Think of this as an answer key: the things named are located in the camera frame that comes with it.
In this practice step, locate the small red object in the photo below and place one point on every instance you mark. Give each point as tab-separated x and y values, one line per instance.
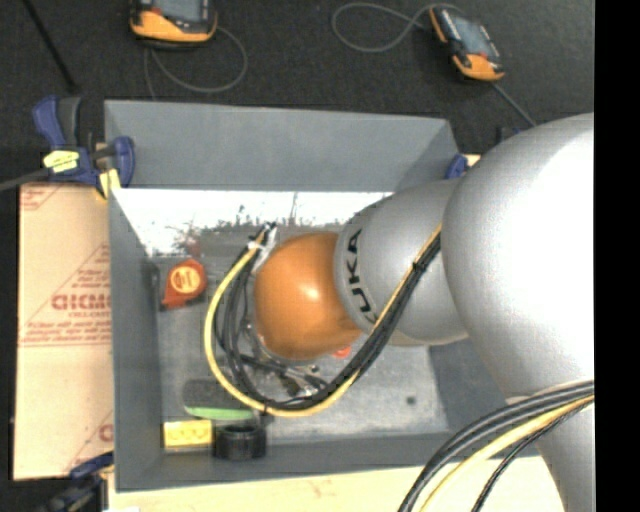
343	352

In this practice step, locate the grey metal bin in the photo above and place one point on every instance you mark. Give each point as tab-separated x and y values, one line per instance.
280	150

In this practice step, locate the orange tape measure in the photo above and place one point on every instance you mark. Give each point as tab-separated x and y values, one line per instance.
185	282

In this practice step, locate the yellow flat block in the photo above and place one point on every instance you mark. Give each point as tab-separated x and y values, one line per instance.
186	433

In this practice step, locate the brown cardboard board, red print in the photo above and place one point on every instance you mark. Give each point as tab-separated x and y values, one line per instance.
60	280

